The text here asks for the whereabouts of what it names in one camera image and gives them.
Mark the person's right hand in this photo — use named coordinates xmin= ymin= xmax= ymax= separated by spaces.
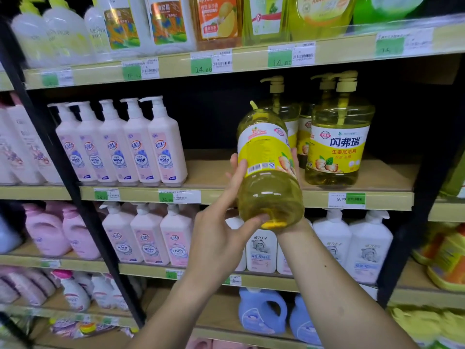
xmin=275 ymin=147 xmax=314 ymax=236

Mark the person's left hand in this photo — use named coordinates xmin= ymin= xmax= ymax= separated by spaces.
xmin=184 ymin=153 xmax=271 ymax=288

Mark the yellow dish soap pump bottle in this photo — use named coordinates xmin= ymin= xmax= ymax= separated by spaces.
xmin=304 ymin=70 xmax=376 ymax=187
xmin=297 ymin=72 xmax=337 ymax=170
xmin=236 ymin=100 xmax=305 ymax=230
xmin=260 ymin=75 xmax=301 ymax=149

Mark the person's right forearm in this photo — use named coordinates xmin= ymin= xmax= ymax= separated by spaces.
xmin=276 ymin=220 xmax=420 ymax=349

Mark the white baby label bottle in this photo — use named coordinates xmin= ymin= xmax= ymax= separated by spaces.
xmin=246 ymin=228 xmax=279 ymax=274
xmin=225 ymin=216 xmax=248 ymax=272
xmin=276 ymin=243 xmax=293 ymax=276

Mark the pink angular pump bottle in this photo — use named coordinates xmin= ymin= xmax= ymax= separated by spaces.
xmin=98 ymin=201 xmax=144 ymax=264
xmin=159 ymin=204 xmax=194 ymax=268
xmin=130 ymin=203 xmax=171 ymax=266

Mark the light blue detergent jug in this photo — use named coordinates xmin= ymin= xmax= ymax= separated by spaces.
xmin=289 ymin=294 xmax=322 ymax=346
xmin=0 ymin=214 xmax=23 ymax=255
xmin=238 ymin=286 xmax=288 ymax=335

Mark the plain white label card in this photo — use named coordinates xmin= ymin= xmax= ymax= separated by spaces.
xmin=358 ymin=283 xmax=379 ymax=301

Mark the flat pink bottle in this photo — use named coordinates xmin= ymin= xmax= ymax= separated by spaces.
xmin=212 ymin=339 xmax=255 ymax=349
xmin=185 ymin=337 xmax=215 ymax=349

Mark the yellow orange detergent jug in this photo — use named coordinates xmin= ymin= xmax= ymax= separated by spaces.
xmin=411 ymin=221 xmax=450 ymax=267
xmin=427 ymin=224 xmax=465 ymax=292

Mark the pink detergent jug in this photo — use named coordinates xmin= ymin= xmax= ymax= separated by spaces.
xmin=62 ymin=205 xmax=101 ymax=261
xmin=22 ymin=202 xmax=72 ymax=257

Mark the purple yellow detergent pouch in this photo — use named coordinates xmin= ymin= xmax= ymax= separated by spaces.
xmin=49 ymin=316 xmax=140 ymax=339

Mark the white bottle floral label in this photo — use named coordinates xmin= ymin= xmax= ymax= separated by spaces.
xmin=0 ymin=159 xmax=19 ymax=186
xmin=0 ymin=105 xmax=46 ymax=185
xmin=7 ymin=92 xmax=64 ymax=185

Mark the tall yellow green bottle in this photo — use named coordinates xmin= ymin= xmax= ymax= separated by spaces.
xmin=242 ymin=0 xmax=291 ymax=46

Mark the round yellow hand wash bottle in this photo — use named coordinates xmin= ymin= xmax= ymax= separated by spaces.
xmin=287 ymin=0 xmax=358 ymax=42

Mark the orange bottle lemon label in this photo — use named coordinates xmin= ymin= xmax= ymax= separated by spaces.
xmin=189 ymin=0 xmax=244 ymax=51

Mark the white bottle colourful label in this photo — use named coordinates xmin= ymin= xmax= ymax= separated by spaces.
xmin=144 ymin=0 xmax=199 ymax=54
xmin=96 ymin=0 xmax=155 ymax=58

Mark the round green hand wash bottle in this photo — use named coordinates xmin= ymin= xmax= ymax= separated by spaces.
xmin=352 ymin=0 xmax=428 ymax=26

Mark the small white bottle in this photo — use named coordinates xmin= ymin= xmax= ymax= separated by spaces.
xmin=84 ymin=0 xmax=113 ymax=62

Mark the round white bottle green pump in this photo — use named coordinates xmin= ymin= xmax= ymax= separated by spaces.
xmin=43 ymin=0 xmax=96 ymax=66
xmin=11 ymin=0 xmax=55 ymax=69

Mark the wooden shelf rack black frame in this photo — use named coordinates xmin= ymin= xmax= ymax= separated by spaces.
xmin=0 ymin=0 xmax=465 ymax=349

